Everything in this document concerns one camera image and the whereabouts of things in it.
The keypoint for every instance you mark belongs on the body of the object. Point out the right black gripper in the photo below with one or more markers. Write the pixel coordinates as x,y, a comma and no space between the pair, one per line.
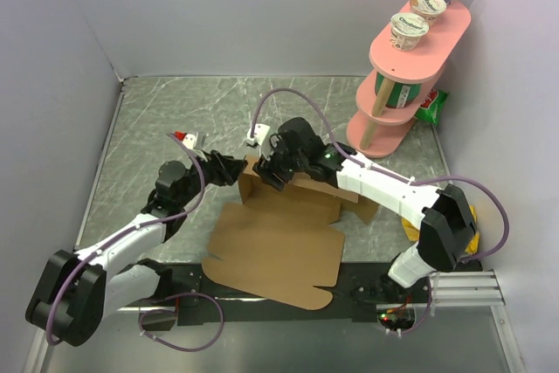
266,164

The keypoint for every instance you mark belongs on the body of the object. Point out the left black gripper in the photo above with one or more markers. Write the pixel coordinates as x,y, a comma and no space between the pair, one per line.
224,169

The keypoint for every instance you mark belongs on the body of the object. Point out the brown cardboard box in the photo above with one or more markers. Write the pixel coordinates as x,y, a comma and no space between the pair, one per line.
281,245

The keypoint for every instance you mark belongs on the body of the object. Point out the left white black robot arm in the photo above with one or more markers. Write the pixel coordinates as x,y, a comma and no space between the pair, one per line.
178,191

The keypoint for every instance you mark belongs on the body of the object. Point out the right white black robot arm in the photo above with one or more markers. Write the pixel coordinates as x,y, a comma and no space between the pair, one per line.
442,216

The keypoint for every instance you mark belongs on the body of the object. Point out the pink tiered wooden shelf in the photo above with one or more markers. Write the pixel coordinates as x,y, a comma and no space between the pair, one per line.
377,130

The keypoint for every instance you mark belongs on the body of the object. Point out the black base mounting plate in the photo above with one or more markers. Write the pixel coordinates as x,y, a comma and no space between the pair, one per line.
360,292

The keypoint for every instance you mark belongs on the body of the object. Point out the green can on shelf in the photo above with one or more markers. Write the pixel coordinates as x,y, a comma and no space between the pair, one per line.
402,95

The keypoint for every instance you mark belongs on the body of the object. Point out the green chip bag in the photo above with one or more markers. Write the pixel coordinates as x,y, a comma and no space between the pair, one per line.
432,106

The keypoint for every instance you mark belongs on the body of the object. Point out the front Chobani yogurt cup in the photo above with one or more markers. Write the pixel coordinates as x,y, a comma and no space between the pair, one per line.
406,29

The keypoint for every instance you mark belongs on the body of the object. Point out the chobani yogurt cup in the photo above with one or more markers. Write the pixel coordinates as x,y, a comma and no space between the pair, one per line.
429,10
406,29

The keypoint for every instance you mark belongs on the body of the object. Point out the middle Chobani yogurt cup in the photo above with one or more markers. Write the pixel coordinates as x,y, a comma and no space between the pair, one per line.
429,10

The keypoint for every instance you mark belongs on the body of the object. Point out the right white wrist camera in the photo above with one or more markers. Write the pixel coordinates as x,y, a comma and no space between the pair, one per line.
258,136

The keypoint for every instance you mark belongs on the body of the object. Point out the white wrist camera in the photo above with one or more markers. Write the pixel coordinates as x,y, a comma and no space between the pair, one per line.
193,141
258,136

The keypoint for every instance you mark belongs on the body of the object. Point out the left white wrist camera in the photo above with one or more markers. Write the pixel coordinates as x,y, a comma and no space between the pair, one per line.
193,141

